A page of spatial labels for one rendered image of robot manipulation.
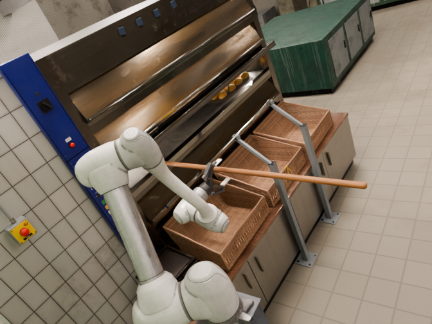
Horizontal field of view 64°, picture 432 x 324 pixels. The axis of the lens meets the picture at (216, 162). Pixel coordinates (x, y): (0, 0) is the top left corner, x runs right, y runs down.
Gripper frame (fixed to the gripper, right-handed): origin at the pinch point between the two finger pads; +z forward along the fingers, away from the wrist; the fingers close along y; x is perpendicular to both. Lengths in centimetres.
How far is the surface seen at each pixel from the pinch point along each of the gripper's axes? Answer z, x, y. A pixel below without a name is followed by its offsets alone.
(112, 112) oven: -13, -56, -48
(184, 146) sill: 22, -56, 2
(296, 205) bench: 54, -2, 76
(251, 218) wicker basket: 10, -6, 49
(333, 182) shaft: -1, 66, 0
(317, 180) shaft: -1, 59, 0
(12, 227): -93, -48, -32
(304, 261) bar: 36, 1, 118
